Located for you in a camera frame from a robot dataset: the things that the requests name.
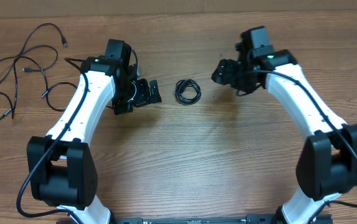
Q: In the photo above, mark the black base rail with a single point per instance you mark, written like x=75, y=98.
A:
x=193, y=221

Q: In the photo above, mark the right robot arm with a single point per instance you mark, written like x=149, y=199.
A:
x=327, y=166

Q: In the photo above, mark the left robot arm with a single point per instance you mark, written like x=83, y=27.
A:
x=62, y=172

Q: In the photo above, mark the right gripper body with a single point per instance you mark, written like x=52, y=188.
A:
x=230, y=76

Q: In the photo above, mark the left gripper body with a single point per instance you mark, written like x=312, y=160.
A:
x=134, y=93

